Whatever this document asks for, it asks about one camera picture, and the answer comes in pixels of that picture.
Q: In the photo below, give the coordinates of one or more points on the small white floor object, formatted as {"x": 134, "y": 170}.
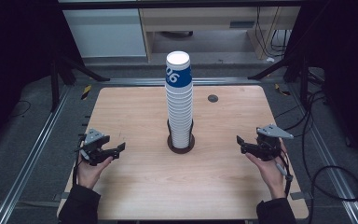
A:
{"x": 270, "y": 59}

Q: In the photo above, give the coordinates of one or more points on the yellow black tape strip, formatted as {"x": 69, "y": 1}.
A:
{"x": 86, "y": 91}
{"x": 281, "y": 90}

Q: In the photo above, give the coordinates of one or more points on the black metal stand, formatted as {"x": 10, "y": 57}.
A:
{"x": 304, "y": 81}
{"x": 54, "y": 84}

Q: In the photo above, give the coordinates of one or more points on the black curtain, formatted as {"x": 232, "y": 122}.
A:
{"x": 15, "y": 62}
{"x": 348, "y": 77}

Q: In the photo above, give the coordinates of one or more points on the white cabinet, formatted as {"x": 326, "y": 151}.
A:
{"x": 105, "y": 32}

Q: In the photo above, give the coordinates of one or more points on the person's left hand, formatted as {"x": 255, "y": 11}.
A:
{"x": 88, "y": 174}

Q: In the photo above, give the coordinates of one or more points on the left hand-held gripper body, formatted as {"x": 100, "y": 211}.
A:
{"x": 92, "y": 149}

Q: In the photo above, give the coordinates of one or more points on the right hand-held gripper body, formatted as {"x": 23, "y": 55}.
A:
{"x": 268, "y": 146}

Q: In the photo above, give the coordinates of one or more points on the blue banded paper cup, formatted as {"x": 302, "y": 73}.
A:
{"x": 178, "y": 67}

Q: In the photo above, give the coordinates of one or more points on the stack of white paper cups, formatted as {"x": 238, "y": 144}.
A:
{"x": 180, "y": 118}

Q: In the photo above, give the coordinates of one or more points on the dark round cup holder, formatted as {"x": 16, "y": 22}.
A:
{"x": 180, "y": 151}

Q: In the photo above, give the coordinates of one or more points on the dark round table grommet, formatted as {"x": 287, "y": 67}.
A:
{"x": 213, "y": 98}

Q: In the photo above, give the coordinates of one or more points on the grey metal table bracket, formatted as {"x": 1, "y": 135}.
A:
{"x": 64, "y": 196}
{"x": 300, "y": 195}

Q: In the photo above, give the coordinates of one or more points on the aluminium floor rail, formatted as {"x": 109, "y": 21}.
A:
{"x": 332, "y": 168}
{"x": 28, "y": 161}

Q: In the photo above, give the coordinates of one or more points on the person's right hand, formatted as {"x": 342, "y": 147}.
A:
{"x": 272, "y": 175}

